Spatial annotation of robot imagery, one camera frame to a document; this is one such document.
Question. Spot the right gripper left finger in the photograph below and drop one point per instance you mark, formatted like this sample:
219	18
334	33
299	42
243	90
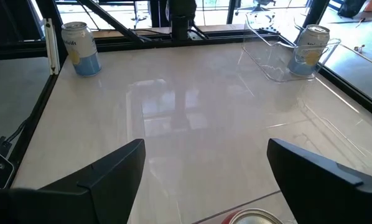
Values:
80	205

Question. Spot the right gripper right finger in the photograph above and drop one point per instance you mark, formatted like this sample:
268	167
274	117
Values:
329	202

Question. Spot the red Fanta can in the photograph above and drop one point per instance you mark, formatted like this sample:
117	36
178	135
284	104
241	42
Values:
254	219

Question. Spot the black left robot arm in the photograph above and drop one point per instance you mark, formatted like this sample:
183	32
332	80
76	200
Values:
181	18

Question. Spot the clear plastic bin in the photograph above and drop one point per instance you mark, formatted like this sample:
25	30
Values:
267	62

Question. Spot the black bag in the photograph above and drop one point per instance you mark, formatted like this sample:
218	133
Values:
351	7

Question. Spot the black desk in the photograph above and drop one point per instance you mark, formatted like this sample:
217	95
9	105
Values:
12	18

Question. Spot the white frame bracket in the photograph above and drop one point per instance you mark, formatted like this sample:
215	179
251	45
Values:
52	46

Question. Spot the black frame strut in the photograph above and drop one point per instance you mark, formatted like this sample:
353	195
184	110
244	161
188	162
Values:
109	18

